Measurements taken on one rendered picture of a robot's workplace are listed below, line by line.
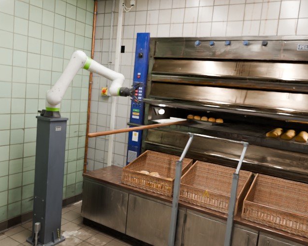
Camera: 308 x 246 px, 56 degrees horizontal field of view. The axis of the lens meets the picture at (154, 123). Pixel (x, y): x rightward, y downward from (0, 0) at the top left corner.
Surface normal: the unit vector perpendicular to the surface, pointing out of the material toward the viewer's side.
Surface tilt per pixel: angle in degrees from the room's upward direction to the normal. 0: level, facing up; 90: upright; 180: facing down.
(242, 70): 70
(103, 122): 90
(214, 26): 90
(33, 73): 90
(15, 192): 90
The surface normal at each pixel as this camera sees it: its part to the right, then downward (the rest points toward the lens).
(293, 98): -0.43, -0.31
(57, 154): 0.84, 0.14
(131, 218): -0.50, 0.05
